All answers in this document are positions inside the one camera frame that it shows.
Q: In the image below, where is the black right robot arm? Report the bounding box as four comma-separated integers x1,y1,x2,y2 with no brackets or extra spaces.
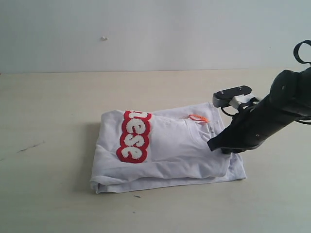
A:
207,68,311,154

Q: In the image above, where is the white t-shirt with red lettering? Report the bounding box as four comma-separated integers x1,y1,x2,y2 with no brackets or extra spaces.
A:
90,102,246,193

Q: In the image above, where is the orange size tag with string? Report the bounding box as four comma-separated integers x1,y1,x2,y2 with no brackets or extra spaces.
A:
182,114,210,123

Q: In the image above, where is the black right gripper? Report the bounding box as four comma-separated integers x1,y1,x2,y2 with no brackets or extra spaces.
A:
207,106,274,154

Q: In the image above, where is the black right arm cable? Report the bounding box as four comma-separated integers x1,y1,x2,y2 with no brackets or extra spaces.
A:
220,40,311,126

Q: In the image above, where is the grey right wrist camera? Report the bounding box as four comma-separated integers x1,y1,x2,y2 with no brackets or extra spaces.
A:
212,85,261,109

